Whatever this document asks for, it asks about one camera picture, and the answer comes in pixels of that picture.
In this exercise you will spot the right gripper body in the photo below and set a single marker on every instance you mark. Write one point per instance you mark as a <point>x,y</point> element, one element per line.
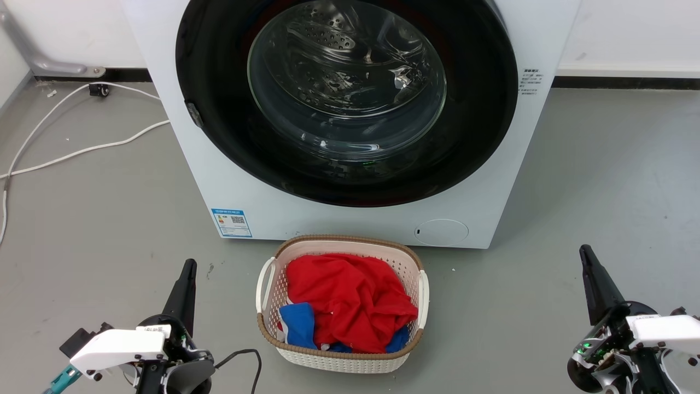
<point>607,353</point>

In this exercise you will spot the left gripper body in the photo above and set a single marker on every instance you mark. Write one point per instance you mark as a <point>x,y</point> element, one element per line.
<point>178,353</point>

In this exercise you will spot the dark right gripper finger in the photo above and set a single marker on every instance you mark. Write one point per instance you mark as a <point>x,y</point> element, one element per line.
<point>599,290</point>

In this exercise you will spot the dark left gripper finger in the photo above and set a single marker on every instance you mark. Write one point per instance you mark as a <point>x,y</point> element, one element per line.
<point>183,298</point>

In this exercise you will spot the black round washer door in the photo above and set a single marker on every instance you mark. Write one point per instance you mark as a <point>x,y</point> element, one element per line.
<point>219,115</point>

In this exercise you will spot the white front-load washing machine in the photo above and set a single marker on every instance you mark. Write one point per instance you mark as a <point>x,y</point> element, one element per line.
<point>339,221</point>

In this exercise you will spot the blue energy label sticker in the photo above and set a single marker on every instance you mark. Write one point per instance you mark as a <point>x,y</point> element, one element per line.
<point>232,222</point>

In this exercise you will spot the blue garment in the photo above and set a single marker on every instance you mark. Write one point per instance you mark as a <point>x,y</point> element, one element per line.
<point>298,325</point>

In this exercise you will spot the white plastic laundry basket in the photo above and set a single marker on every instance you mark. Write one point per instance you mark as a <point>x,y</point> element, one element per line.
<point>339,362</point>

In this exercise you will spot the red garment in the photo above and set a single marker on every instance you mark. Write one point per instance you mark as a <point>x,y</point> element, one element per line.
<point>350,301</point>

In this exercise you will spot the round white filter cover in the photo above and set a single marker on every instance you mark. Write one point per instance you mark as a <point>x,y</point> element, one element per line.
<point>441,232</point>

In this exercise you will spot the small printed text sticker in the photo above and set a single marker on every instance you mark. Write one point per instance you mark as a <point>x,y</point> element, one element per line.
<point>530,82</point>

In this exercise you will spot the grey metal pipe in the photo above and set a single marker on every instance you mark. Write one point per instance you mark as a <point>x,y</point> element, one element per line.
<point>49,67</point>

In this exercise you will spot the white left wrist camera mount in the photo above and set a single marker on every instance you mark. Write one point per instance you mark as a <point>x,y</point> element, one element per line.
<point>117,347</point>

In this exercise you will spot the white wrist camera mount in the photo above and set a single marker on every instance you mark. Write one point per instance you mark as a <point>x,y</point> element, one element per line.
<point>667,331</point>
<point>117,347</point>

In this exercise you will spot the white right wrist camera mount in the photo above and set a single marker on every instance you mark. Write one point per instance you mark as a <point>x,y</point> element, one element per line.
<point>667,331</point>

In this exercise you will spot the black left wrist camera block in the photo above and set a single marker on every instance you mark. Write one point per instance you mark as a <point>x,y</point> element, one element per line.
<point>82,338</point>

